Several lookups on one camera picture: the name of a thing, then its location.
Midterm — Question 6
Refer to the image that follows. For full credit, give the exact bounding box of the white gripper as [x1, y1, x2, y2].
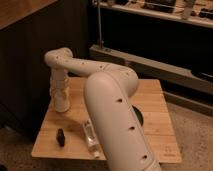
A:
[50, 78, 69, 96]

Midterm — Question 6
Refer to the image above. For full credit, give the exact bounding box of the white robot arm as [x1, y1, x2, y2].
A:
[44, 48, 162, 171]

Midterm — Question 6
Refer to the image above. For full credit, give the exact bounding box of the small dark bottle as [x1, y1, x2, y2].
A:
[56, 128, 65, 147]

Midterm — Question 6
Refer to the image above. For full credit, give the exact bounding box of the white tube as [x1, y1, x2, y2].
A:
[82, 120, 100, 159]

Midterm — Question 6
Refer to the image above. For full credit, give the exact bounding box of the wooden cabinet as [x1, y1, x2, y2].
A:
[0, 0, 90, 141]

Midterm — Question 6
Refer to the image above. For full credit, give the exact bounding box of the green bowl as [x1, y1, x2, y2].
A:
[132, 105, 144, 126]

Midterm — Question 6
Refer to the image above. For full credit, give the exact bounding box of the grey metal beam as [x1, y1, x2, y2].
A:
[89, 45, 213, 116]

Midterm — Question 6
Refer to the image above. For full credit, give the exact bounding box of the metal shelf rack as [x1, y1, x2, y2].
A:
[92, 0, 213, 51]

